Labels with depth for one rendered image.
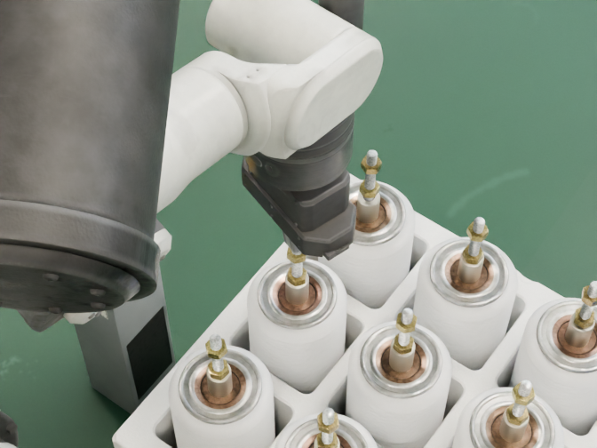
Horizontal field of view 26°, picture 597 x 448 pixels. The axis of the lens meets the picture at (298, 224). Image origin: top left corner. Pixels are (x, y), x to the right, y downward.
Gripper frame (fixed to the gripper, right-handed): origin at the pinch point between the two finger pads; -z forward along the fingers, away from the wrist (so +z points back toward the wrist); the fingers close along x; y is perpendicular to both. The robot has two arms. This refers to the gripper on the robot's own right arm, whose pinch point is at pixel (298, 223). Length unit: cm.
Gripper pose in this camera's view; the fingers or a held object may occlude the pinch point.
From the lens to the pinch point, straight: 113.0
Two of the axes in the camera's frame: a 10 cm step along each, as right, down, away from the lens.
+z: 0.0, -5.6, -8.3
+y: 8.1, -4.9, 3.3
